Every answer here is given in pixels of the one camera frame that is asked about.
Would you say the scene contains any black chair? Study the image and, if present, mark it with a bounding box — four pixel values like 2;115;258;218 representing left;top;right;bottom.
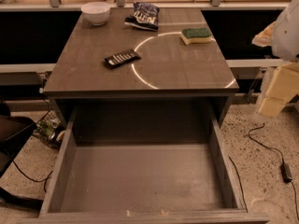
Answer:
0;103;43;211

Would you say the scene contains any white bowl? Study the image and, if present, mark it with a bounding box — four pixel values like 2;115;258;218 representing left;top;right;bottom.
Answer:
81;2;110;25

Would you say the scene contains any black power adapter cable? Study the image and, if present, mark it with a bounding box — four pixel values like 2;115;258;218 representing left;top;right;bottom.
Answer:
247;122;299;222

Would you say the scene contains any grey cabinet table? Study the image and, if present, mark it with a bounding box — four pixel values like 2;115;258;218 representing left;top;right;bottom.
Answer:
45;7;238;121

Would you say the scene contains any grey open drawer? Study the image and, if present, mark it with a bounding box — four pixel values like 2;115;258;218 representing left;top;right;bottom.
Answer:
18;102;269;224

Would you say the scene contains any black cable on floor left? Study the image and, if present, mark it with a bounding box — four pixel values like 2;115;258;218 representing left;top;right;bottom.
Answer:
11;160;54;194

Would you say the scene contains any blue chip bag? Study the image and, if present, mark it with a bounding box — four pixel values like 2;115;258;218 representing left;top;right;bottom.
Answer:
124;2;160;31

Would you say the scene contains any wire basket with cans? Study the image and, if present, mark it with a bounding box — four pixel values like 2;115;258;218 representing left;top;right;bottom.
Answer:
33;110;65;149

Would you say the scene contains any green and yellow sponge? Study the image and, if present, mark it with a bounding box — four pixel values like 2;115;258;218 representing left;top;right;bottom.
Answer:
180;28;212;45

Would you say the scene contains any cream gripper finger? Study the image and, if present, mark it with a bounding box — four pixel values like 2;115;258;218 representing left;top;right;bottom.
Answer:
258;62;299;118
251;22;276;48

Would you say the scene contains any black remote control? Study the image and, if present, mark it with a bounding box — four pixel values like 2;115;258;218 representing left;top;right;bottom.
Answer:
104;49;140;68

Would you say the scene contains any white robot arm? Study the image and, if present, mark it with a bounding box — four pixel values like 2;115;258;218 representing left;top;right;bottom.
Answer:
252;0;299;118

